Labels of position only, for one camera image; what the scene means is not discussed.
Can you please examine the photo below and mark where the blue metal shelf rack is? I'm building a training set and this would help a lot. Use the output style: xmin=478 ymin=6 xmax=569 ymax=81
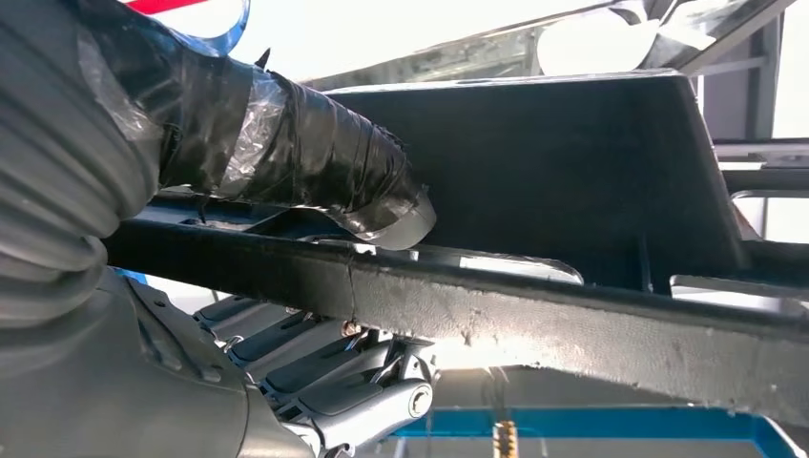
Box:
xmin=115 ymin=268 xmax=807 ymax=458

